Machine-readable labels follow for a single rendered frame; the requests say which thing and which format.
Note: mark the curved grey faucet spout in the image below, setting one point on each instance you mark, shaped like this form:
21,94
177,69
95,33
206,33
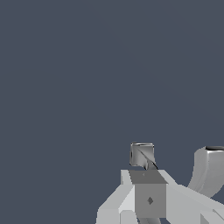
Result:
207,172

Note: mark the pale grey faucet base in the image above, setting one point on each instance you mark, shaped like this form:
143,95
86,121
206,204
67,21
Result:
180,204

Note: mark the small grey metallic cube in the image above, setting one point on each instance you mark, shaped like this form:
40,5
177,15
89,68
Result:
140,154

